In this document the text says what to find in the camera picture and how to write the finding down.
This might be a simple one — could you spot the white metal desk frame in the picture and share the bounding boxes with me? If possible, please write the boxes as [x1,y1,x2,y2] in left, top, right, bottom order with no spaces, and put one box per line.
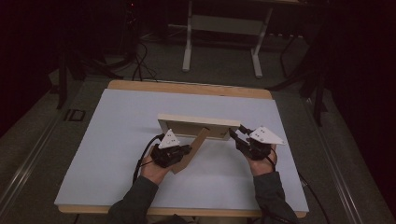
[181,0,275,78]

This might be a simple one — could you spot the metal floor rail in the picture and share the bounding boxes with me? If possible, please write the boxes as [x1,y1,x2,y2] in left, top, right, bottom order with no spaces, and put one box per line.
[303,96,365,224]
[0,118,64,213]

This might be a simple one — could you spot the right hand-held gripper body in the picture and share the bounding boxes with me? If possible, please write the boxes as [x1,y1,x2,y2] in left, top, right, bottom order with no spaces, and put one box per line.
[241,125,286,161]

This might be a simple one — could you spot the black floor cables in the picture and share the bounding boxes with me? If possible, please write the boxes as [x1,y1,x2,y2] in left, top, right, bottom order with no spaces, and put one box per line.
[130,40,158,82]

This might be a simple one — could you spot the person's right hand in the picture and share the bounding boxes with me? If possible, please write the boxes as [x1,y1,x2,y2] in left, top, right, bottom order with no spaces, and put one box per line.
[247,145,278,177]

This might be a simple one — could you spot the black metal stand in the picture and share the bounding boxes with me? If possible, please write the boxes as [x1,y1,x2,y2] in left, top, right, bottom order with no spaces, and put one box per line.
[55,46,125,110]
[267,31,328,127]

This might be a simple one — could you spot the dark device with red light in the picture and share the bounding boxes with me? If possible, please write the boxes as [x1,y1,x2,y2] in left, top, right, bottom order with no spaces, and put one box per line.
[124,0,141,60]

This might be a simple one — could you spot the black floor socket box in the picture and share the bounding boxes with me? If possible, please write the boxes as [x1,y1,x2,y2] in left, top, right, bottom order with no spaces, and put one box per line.
[64,108,87,122]

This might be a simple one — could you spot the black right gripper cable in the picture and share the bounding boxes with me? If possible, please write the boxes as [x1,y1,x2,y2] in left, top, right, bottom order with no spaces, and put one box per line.
[269,147,331,224]

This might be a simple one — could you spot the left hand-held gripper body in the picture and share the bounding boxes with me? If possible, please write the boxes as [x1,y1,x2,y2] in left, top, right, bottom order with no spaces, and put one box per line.
[150,129,185,169]

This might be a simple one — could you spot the person's left hand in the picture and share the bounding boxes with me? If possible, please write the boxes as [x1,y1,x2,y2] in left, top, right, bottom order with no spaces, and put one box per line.
[139,155,174,186]

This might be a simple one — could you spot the wooden picture frame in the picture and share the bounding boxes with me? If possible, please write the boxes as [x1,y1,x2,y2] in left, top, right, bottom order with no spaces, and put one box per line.
[157,113,242,175]

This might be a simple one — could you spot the white table mat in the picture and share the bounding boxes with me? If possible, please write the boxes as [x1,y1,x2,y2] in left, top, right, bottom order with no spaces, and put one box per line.
[54,88,310,214]

